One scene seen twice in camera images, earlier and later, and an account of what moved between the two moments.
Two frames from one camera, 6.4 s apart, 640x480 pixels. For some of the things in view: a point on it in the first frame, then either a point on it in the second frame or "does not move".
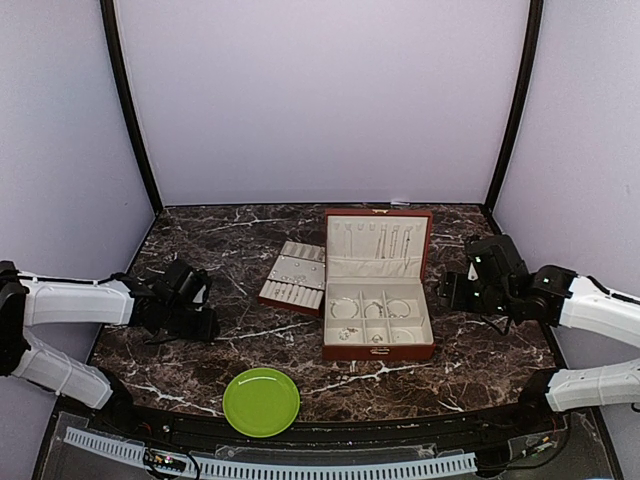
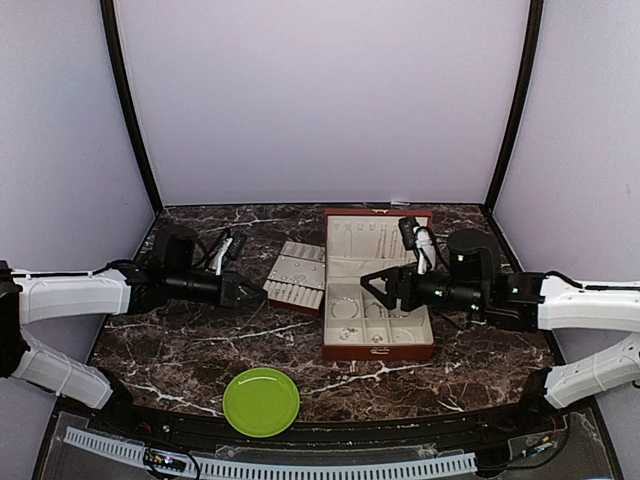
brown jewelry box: (378, 300) does not move
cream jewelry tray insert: (298, 279) does not move
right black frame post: (526, 72) does not move
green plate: (261, 402) does not move
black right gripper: (452, 293) → (395, 277)
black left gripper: (205, 332) → (230, 289)
